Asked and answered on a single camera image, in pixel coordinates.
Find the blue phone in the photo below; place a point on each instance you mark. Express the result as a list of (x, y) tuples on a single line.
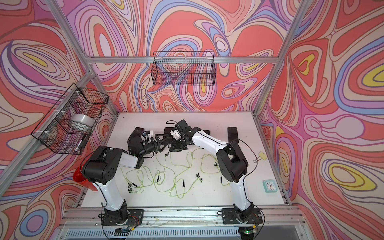
[(233, 134)]

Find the far left green earphones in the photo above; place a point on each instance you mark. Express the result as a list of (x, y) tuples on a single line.
[(138, 179)]

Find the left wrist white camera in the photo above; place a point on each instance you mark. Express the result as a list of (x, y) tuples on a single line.
[(149, 135)]

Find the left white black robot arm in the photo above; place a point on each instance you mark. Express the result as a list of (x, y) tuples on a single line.
[(101, 167)]

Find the back black wire basket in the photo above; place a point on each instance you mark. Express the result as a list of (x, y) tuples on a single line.
[(184, 68)]

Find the black wire basket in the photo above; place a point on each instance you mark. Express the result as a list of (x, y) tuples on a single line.
[(184, 68), (57, 133)]

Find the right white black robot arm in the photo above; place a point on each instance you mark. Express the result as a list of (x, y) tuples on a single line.
[(232, 162)]

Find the left black wire basket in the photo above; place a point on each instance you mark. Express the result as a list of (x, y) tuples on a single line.
[(57, 133)]

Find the middle green earphones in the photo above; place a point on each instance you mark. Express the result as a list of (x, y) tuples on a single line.
[(183, 171)]

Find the white tape roll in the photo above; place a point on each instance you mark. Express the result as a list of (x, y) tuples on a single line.
[(81, 121)]

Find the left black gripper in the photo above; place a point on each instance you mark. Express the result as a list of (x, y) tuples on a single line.
[(158, 144)]

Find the yellow binder clip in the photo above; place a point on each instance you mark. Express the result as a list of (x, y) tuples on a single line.
[(261, 156)]

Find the wrist white camera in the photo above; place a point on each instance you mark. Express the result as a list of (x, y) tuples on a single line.
[(176, 134), (149, 135)]

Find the red cup with markers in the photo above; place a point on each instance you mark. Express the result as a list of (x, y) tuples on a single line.
[(80, 179)]

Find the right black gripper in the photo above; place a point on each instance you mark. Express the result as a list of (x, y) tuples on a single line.
[(174, 148)]

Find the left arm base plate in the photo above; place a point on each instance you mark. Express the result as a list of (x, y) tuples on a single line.
[(130, 218)]

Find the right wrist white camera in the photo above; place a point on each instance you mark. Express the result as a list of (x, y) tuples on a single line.
[(176, 134)]

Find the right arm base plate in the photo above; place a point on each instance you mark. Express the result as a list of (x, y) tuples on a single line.
[(232, 216)]

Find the small teal alarm clock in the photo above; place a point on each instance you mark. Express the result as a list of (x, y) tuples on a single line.
[(270, 186)]

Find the black marker in basket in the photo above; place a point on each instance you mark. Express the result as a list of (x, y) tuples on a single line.
[(82, 143)]

